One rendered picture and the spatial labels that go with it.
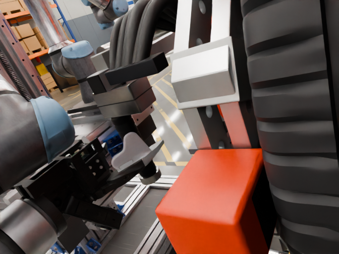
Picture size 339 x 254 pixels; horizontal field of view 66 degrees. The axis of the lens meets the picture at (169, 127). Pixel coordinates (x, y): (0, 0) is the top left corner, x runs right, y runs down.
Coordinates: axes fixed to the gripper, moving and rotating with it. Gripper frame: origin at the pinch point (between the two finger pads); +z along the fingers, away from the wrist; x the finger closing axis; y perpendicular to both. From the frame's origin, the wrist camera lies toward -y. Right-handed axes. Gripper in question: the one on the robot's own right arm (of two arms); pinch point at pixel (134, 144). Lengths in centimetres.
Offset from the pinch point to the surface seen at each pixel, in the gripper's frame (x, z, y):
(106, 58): -4.4, -1.1, 16.4
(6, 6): 944, 558, 240
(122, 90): -6.0, -2.4, 11.3
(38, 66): 1028, 599, 21
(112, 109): -1.9, -2.4, 8.6
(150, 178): -1.6, -1.4, -6.8
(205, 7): -22.3, -1.3, 18.0
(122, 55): -9.7, -3.0, 16.2
